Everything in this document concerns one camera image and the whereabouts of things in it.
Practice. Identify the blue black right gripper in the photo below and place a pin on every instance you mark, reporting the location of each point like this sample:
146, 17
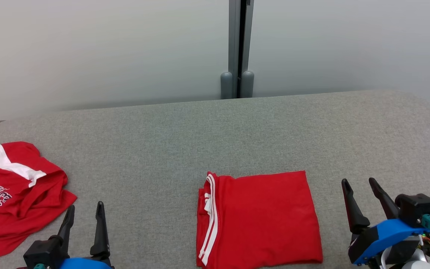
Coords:
381, 237

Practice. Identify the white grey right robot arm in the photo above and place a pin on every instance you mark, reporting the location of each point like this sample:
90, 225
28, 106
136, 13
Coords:
418, 262

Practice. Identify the red garment with thin white stripes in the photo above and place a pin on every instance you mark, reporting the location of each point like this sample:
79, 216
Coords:
267, 220

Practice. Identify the grey metal partition post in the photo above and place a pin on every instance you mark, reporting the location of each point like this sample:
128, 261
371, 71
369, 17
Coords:
237, 48

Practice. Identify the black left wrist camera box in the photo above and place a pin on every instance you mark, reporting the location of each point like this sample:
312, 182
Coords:
45, 252

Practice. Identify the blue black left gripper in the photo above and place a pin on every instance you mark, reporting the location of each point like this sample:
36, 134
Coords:
84, 263

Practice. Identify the red garment with Bulls print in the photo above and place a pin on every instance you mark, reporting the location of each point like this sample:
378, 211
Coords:
9, 220

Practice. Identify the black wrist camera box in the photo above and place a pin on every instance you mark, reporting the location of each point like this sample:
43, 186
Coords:
45, 252
416, 209

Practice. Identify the teal left camera connector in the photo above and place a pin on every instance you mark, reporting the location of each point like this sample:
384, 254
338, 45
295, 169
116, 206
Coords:
39, 266

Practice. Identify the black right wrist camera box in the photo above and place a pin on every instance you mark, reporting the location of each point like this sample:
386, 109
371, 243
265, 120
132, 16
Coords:
416, 209

